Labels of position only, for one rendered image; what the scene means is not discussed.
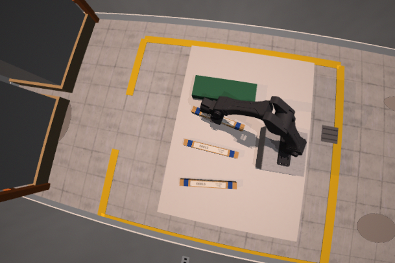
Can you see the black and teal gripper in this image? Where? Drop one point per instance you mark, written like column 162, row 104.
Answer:
column 217, row 121

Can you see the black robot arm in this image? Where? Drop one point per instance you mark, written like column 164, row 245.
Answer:
column 291, row 143

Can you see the orange welding electrode pack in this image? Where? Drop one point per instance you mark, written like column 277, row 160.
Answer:
column 208, row 183

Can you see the brown cardboard box with blue bands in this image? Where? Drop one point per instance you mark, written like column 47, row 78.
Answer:
column 211, row 148

